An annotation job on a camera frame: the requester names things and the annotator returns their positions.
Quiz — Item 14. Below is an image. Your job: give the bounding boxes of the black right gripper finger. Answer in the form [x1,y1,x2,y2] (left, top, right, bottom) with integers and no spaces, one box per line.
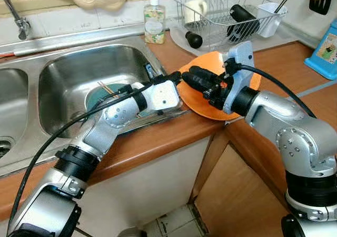
[197,84,221,104]
[182,66,219,90]

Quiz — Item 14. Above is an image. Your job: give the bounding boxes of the wooden chopstick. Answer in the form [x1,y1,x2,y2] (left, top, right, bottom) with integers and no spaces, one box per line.
[97,82,120,97]
[99,83,121,98]

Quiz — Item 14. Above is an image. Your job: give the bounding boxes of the teal round plate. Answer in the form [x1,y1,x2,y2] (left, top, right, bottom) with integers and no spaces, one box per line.
[86,83,140,119]

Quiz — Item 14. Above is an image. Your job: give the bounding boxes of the black round knob object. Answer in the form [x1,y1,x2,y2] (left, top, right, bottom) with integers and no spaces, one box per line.
[185,32,203,49]

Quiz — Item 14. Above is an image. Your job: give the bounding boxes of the clear soap pump bottle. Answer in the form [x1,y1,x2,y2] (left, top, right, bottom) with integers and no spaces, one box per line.
[144,0,166,44]

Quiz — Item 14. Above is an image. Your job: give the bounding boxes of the cream ceramic mug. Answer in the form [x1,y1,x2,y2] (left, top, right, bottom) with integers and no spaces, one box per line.
[184,0,209,24]

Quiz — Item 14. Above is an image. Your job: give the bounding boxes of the black cylindrical bottle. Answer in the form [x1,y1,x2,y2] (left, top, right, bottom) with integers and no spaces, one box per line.
[227,4,261,43]

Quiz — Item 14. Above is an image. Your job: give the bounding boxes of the translucent grey drain tray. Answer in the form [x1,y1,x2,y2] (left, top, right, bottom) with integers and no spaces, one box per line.
[170,24,301,56]

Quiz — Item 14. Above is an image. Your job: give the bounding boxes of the white plastic utensil cup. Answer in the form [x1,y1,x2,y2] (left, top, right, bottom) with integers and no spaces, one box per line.
[256,3,282,37]

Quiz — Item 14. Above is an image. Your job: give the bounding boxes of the stainless steel double sink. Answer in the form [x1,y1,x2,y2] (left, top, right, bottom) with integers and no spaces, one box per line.
[0,34,185,177]

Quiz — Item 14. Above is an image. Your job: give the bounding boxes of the brown wooden cabinet panel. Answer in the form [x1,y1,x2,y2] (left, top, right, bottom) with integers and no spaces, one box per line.
[192,129,290,237]

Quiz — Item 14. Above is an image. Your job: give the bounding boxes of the blue plastic holder box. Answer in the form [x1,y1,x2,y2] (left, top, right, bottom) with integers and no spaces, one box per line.
[304,21,337,81]

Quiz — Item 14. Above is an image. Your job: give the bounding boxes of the white cabinet door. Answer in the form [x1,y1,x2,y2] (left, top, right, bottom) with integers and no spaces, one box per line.
[74,134,219,237]

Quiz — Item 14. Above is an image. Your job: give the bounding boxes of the chrome sink faucet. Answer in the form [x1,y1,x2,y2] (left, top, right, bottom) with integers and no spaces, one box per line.
[0,0,31,40]

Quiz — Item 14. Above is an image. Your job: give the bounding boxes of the metal sink drain strainer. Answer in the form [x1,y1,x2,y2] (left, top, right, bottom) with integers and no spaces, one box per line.
[0,139,11,159]

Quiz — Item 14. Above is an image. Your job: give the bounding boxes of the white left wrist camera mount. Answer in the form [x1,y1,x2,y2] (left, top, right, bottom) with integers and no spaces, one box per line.
[141,63,182,116]

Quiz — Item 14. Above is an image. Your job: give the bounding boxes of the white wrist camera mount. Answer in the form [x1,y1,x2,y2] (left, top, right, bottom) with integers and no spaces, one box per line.
[224,41,255,115]
[141,63,182,116]

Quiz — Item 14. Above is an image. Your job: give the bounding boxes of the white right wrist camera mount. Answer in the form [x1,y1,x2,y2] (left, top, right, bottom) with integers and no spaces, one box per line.
[224,41,255,115]

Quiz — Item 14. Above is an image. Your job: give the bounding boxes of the silver wire dish rack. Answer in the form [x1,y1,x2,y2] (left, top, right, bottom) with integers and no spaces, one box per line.
[174,0,289,51]

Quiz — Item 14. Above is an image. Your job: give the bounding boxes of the dark thin utensil handle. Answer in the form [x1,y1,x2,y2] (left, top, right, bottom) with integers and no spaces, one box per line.
[274,0,289,14]

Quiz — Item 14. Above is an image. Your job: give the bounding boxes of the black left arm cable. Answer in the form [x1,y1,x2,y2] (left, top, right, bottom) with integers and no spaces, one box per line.
[8,74,182,228]

